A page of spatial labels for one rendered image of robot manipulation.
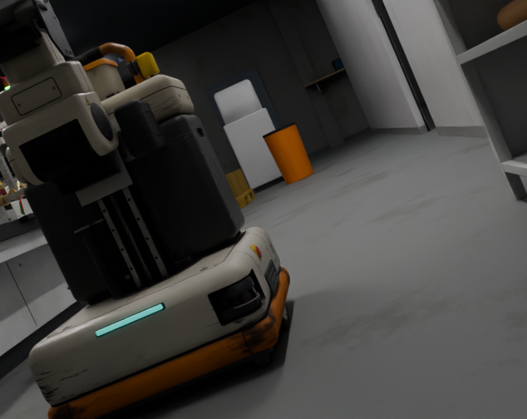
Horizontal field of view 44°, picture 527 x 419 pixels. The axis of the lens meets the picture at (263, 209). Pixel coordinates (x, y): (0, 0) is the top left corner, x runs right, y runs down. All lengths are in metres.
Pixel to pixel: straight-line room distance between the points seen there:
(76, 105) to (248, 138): 7.75
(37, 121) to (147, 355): 0.63
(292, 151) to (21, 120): 6.47
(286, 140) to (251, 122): 1.42
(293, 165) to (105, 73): 6.15
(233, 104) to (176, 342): 7.95
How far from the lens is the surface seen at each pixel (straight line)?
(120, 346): 1.68
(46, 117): 1.69
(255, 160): 9.34
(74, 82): 1.72
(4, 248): 3.60
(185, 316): 1.62
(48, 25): 1.66
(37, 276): 4.22
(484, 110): 2.29
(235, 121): 9.36
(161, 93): 1.91
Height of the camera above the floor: 0.49
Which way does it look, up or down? 5 degrees down
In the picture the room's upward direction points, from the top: 24 degrees counter-clockwise
